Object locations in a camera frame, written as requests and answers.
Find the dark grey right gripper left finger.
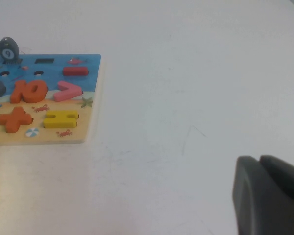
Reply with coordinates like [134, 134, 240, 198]
[232, 156, 294, 235]

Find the pink greater-than sign piece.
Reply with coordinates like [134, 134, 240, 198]
[53, 80, 83, 102]

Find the colourful wooden puzzle board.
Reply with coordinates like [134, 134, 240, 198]
[0, 53, 102, 146]

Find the orange plus sign piece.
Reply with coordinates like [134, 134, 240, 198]
[0, 106, 32, 134]

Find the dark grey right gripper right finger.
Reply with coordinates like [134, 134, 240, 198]
[259, 155, 294, 206]

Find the orange number 10 piece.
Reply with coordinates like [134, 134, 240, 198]
[10, 80, 49, 104]

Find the red minus sign piece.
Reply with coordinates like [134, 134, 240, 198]
[62, 66, 89, 76]

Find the dark grey fish piece number 9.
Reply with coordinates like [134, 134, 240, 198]
[0, 36, 23, 65]

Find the yellow equals sign piece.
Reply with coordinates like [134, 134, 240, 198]
[43, 110, 79, 129]

